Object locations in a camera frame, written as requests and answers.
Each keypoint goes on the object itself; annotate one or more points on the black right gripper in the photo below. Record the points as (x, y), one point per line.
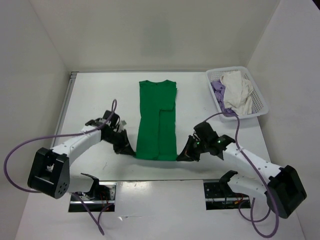
(187, 155)

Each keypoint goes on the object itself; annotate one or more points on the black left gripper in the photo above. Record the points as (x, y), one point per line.
(126, 149)

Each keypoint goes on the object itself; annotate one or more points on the green t shirt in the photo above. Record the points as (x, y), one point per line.
(156, 140)

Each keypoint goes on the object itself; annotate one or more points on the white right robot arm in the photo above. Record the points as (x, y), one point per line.
(280, 187)

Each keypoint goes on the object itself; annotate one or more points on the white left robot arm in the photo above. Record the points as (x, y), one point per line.
(50, 170)

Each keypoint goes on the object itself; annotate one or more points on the lavender t shirt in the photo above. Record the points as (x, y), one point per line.
(219, 91)

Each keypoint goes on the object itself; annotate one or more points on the cream white t shirt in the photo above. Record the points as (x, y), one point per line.
(237, 93)

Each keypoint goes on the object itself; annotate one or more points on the white plastic laundry basket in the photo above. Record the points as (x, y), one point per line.
(259, 105)

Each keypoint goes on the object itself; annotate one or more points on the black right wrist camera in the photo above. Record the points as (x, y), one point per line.
(205, 132)

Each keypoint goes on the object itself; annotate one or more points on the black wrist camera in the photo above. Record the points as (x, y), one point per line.
(205, 132)
(114, 121)

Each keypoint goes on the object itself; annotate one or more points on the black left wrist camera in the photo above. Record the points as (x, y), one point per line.
(114, 121)

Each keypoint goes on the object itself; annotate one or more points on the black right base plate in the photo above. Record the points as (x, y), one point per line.
(216, 199)

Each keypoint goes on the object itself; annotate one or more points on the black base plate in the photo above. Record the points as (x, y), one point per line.
(216, 199)
(95, 202)

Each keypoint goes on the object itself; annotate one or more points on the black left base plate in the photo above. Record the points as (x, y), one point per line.
(95, 202)

